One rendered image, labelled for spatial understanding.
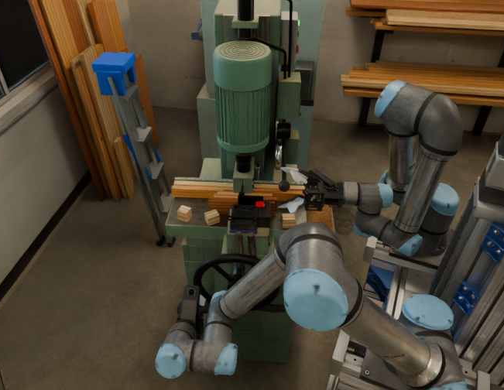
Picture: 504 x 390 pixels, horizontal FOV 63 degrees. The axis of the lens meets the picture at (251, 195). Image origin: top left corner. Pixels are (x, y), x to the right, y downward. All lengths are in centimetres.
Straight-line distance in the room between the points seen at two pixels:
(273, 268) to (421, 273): 83
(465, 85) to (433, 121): 233
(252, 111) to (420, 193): 54
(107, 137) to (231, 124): 162
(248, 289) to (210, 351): 18
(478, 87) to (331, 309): 291
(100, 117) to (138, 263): 94
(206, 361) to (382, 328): 43
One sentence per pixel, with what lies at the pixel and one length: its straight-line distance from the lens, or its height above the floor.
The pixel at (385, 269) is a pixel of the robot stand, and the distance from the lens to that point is 170.
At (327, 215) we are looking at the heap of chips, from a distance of 149.
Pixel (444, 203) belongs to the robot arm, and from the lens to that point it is 149.
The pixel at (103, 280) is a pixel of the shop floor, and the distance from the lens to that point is 260.
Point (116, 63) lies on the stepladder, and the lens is 212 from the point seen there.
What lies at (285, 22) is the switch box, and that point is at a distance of 154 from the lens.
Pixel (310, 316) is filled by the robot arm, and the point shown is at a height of 126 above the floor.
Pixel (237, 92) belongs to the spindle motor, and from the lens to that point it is 125.
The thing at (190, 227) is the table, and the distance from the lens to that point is 149.
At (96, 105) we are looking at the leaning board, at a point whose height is 73.
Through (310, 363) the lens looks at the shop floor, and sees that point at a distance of 220.
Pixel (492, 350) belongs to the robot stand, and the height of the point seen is 81.
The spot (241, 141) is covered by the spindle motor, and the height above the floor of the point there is 120.
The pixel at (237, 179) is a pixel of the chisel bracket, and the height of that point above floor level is 103.
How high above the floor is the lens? 191
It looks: 39 degrees down
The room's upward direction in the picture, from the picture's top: straight up
